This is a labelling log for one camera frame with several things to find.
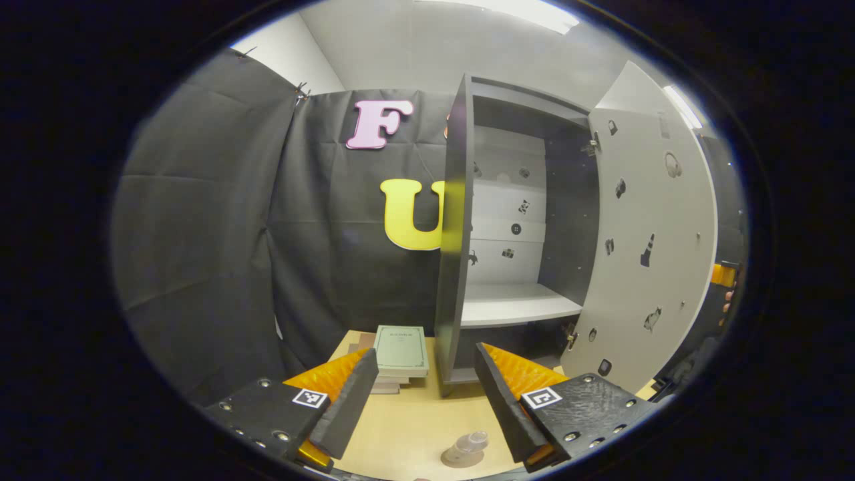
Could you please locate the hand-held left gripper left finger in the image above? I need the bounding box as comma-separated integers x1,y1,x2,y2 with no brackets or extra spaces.
204,347,381,472

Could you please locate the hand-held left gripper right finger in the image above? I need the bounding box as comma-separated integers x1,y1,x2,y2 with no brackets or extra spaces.
473,343,659,474

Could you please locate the clear bottle with red label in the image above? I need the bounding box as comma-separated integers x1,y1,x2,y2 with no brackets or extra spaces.
454,431,490,459

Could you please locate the beige cabinet door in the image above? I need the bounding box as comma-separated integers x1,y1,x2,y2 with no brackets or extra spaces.
560,61,719,395

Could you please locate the dark grey cabinet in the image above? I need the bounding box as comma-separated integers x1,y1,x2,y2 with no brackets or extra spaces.
434,73,602,399

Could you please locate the pale cabinet shelf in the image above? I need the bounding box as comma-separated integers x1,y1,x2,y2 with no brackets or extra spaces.
461,282,584,328

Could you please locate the brown book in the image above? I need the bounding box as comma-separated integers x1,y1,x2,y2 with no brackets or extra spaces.
356,332,411,388

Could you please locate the small ceiling light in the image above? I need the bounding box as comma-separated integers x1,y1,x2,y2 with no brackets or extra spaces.
661,85,704,130

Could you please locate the black backdrop cloth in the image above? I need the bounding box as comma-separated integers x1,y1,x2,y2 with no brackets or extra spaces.
110,48,746,408

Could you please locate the long ceiling light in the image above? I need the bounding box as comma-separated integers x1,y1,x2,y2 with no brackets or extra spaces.
414,0,579,35

